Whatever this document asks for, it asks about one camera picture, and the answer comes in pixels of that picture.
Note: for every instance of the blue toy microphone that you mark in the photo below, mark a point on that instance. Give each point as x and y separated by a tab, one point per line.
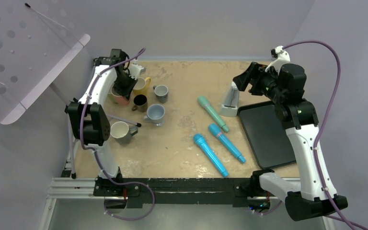
203	145

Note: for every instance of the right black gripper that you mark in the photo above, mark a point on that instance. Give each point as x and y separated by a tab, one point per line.
257	72

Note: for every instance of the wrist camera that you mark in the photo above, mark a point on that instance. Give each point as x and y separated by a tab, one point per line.
135	70
280	57

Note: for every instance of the black base bar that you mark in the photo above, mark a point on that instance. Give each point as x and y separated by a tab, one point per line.
184	191

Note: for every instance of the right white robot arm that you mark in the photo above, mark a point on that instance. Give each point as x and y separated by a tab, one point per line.
316	196

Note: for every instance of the green cup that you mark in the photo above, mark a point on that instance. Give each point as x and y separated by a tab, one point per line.
111	96

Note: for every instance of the black tray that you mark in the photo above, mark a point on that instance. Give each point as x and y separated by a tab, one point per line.
268	140

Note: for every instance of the pink mug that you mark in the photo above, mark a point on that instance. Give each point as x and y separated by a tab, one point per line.
121	100

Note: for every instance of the dark blue-grey mug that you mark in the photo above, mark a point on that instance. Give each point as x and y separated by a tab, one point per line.
161	92

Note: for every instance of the aluminium frame rail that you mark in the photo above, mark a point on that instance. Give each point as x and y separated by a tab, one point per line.
175	204

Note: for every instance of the blue microphone pink band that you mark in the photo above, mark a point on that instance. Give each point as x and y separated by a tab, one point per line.
216	131

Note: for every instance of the dark grey faceted mug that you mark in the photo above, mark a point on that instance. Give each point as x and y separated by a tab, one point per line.
122	132

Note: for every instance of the light grey mug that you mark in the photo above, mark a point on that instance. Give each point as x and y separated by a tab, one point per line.
155	114

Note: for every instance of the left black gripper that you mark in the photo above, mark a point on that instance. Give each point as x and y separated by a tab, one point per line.
126	92

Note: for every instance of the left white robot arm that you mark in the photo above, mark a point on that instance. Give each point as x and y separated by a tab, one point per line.
89	122

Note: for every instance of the green toy microphone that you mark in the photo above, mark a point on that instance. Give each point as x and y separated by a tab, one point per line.
203	101

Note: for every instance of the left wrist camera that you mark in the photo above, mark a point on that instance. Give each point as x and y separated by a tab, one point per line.
135	70

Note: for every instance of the brown mug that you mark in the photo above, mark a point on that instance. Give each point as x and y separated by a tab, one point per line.
140	103

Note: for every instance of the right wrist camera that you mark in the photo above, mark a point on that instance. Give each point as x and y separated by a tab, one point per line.
280	57

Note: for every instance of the white music stand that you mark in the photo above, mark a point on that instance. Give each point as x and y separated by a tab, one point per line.
39	40

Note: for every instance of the yellow cup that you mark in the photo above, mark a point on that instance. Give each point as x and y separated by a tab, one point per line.
142	85

